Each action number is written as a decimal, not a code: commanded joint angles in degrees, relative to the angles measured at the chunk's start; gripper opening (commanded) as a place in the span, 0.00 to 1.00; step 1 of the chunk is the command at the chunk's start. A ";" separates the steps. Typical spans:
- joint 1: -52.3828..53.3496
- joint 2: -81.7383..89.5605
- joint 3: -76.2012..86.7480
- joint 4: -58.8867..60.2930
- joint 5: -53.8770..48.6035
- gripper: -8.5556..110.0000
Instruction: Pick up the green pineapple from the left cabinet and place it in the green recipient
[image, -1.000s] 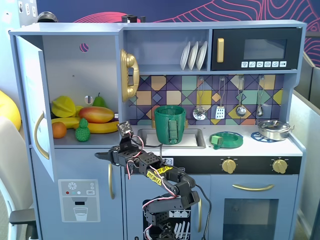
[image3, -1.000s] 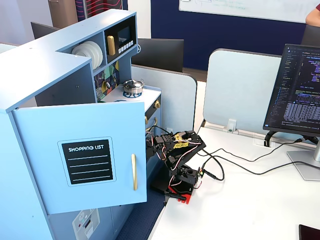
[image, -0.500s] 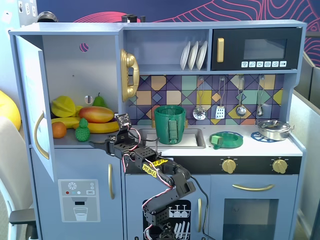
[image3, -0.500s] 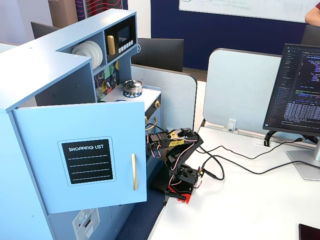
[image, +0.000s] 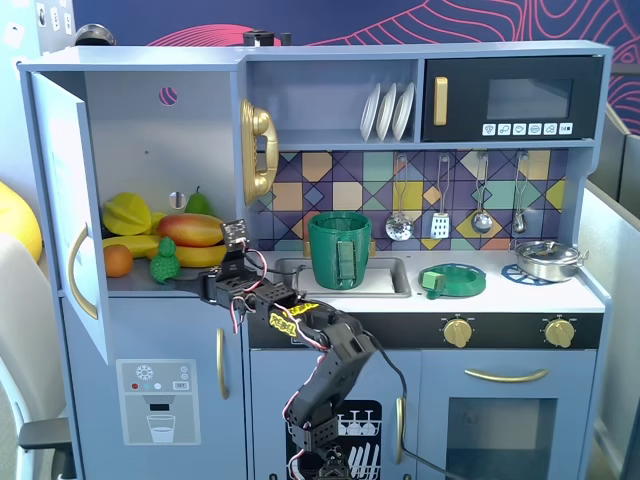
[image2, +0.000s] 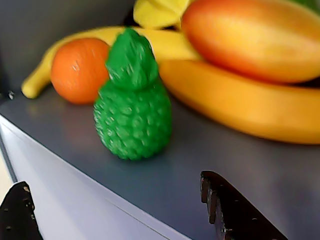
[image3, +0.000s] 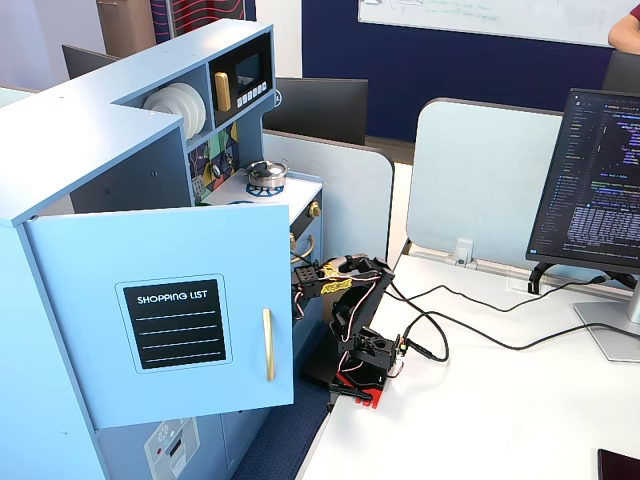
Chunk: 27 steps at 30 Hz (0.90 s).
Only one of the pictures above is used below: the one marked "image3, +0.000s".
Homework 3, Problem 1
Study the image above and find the red robot base clamp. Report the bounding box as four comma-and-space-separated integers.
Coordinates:
327, 366, 390, 412

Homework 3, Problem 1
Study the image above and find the blue cabinet door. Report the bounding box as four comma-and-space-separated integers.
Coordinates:
22, 203, 297, 431

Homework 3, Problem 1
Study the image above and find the brown wooden cabinet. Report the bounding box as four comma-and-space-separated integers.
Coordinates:
95, 0, 157, 59

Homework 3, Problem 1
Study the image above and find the light blue desk divider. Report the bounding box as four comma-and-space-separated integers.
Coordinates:
405, 97, 567, 274
261, 128, 397, 267

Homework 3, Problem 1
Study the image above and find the silver toy pot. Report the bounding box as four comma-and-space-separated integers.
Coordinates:
244, 158, 292, 191

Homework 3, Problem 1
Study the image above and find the grey divider clamp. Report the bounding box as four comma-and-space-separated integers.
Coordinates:
452, 238, 477, 270

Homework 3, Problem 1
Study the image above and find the black shopping list sticker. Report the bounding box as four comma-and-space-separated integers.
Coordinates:
114, 273, 234, 375

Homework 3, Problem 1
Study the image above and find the white toy plate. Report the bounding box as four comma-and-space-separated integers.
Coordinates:
182, 81, 208, 135
167, 83, 202, 140
142, 88, 190, 140

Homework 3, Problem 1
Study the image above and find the blue woven mat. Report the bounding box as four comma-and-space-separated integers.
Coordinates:
234, 382, 334, 480

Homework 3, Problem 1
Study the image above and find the black toy microwave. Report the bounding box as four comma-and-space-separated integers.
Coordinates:
206, 36, 276, 129

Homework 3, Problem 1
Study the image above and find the blue toy kitchen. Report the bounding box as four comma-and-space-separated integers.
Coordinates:
0, 18, 326, 480

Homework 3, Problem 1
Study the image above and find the red wavy poster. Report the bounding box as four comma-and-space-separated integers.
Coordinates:
149, 0, 257, 47

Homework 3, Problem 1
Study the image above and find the computer monitor with code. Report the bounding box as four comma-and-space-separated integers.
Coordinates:
524, 88, 640, 277

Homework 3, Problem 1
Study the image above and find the whiteboard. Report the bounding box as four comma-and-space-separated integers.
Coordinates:
356, 0, 640, 50

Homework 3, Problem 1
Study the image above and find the silver monitor stand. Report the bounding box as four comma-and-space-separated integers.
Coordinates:
572, 279, 640, 364

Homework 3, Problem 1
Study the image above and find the dark office chair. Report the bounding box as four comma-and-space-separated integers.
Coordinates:
601, 48, 640, 95

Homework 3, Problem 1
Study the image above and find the gold oven handle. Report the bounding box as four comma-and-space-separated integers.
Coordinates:
289, 233, 317, 260

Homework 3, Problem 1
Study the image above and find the gold door handle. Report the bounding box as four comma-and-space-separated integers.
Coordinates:
261, 307, 277, 383

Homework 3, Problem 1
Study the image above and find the black cable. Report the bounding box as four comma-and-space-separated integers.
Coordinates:
397, 309, 640, 365
388, 274, 632, 314

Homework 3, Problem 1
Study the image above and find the gold microwave handle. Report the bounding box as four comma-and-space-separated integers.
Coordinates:
213, 71, 233, 113

